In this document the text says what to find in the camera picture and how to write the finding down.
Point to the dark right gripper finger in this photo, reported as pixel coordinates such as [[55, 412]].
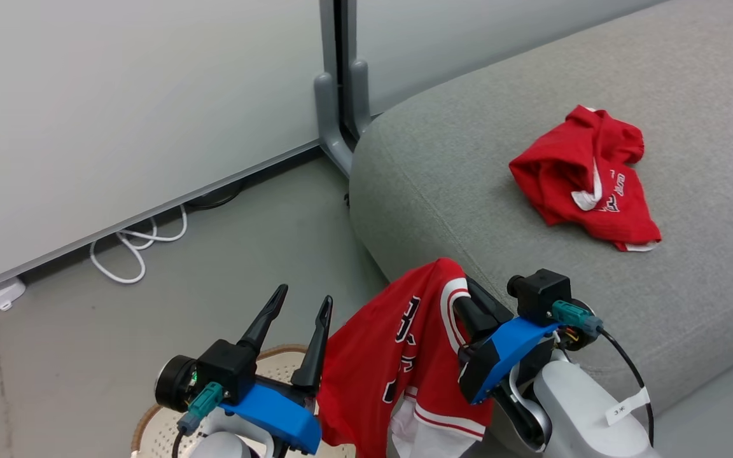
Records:
[[474, 324], [490, 305]]

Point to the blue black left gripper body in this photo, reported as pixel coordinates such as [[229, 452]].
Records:
[[284, 416]]

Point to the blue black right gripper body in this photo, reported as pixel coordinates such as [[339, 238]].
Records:
[[500, 353]]

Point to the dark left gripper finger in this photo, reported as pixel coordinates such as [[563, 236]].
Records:
[[315, 356], [265, 321]]

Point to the red basketball jersey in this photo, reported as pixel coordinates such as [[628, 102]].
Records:
[[366, 362]]

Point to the plain red t-shirt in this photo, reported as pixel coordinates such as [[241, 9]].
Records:
[[570, 165]]

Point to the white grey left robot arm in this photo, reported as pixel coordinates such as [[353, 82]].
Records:
[[226, 445]]

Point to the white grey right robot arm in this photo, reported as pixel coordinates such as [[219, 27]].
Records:
[[576, 413]]

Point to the white perforated laundry basket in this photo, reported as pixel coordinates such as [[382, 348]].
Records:
[[156, 432]]

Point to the grey fabric sofa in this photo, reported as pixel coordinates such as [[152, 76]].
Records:
[[500, 127]]

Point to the grey partition foot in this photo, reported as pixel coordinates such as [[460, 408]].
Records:
[[328, 127], [361, 95]]

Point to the wide white partition panel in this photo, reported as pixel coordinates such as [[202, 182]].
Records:
[[118, 114]]

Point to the narrow white partition panel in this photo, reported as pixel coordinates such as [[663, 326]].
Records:
[[468, 38]]

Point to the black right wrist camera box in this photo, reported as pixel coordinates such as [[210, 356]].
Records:
[[541, 296]]

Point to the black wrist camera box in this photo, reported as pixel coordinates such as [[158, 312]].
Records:
[[541, 296], [226, 369]]

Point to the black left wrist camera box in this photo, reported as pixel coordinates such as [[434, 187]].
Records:
[[226, 369]]

